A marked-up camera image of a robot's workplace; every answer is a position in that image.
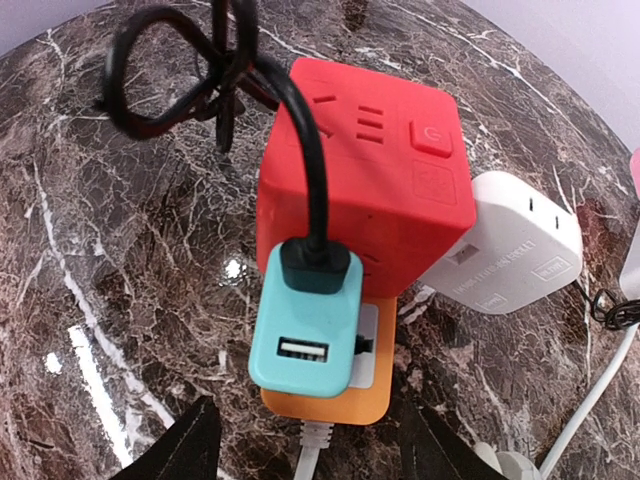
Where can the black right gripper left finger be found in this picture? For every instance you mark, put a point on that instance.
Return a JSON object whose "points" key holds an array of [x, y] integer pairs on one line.
{"points": [[188, 450]]}

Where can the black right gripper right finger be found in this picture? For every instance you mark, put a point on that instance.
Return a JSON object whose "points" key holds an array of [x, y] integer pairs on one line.
{"points": [[430, 449]]}

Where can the orange power strip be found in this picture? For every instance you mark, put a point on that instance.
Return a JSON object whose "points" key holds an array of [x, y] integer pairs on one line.
{"points": [[367, 397]]}

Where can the teal usb charger plug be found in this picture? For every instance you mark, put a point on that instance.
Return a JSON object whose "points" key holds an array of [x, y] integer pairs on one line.
{"points": [[304, 343]]}

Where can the white adapter plug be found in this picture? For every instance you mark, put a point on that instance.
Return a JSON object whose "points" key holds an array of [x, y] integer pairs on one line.
{"points": [[523, 247]]}

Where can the red cube socket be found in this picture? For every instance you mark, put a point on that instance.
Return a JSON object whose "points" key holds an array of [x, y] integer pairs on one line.
{"points": [[398, 175]]}

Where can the pink plug adapter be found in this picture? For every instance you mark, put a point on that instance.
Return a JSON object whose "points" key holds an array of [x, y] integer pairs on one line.
{"points": [[634, 165]]}

